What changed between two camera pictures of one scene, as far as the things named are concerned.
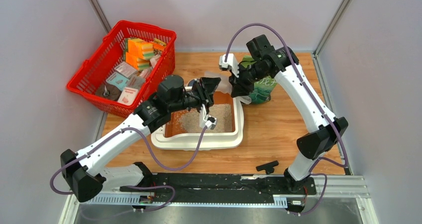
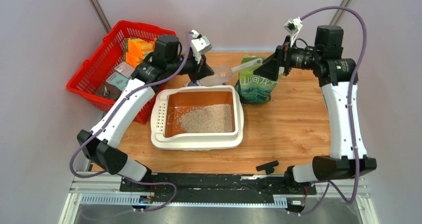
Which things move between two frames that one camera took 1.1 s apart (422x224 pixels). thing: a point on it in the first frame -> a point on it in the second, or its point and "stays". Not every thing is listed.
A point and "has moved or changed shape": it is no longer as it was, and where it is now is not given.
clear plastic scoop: x=224 y=85 has moved or changed shape
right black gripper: x=240 y=87 -> x=281 y=58
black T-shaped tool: x=268 y=167 stays
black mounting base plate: x=213 y=185 stays
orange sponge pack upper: x=141 y=48 stays
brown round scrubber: x=108 y=90 stays
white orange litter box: x=182 y=132 stays
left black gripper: x=205 y=89 -> x=200 y=70
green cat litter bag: x=263 y=87 stays
